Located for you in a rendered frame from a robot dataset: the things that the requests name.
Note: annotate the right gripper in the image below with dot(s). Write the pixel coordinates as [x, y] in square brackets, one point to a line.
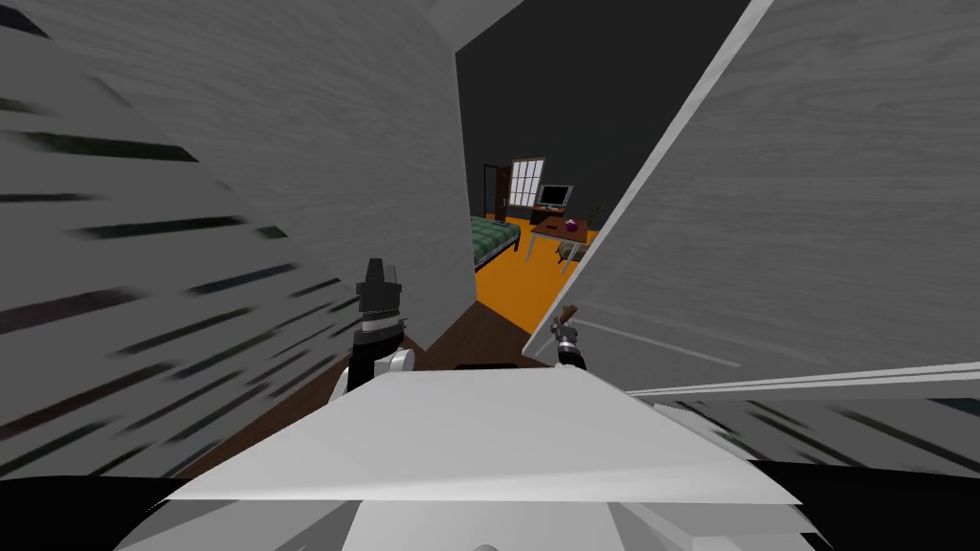
[563, 334]

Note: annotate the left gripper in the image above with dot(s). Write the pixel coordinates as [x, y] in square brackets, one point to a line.
[379, 297]

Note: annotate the grey round stool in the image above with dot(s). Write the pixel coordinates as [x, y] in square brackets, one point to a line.
[573, 250]

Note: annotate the brown table with white legs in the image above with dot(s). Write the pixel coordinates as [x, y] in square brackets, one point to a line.
[557, 227]

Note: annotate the green plaid bed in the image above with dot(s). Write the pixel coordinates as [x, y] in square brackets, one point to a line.
[491, 237]

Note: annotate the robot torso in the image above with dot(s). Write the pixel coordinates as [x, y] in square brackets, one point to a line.
[490, 444]

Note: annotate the television on dark stand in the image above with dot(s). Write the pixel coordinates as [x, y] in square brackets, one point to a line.
[553, 199]

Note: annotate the dark brown door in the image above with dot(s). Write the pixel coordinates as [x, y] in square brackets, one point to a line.
[501, 193]

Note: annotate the white-framed window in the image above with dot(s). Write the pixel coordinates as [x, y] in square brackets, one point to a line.
[526, 182]

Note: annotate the grey door leaf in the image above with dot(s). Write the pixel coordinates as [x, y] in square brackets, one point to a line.
[766, 229]

